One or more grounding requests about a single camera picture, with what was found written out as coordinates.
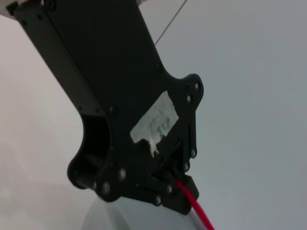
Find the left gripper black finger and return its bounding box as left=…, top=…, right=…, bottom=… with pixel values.
left=167, top=107, right=200, bottom=203
left=136, top=176, right=192, bottom=214

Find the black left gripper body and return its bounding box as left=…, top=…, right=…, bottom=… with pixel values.
left=7, top=0, right=205, bottom=202

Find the clear document bag red zipper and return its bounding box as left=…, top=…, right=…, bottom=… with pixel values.
left=83, top=176, right=216, bottom=230

